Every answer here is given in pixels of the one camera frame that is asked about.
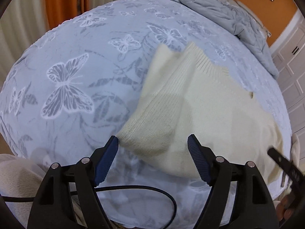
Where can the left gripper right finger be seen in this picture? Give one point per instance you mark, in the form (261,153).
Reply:
(253,206)

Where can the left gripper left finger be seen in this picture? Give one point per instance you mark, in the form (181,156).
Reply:
(67,198)

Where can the cream knit cardigan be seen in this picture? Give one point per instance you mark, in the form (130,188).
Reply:
(185,93)

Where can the person's right hand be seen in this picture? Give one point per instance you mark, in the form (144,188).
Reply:
(286,206)

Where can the beige folded garment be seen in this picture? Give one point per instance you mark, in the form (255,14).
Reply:
(20,178)

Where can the blue butterfly bedspread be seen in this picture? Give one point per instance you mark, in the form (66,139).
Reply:
(80,82)

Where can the white wardrobe doors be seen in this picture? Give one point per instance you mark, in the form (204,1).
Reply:
(288,56)

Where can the grey rumpled duvet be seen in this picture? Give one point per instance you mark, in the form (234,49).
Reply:
(240,24)

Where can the cream curtain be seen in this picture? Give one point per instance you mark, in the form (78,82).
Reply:
(23,22)

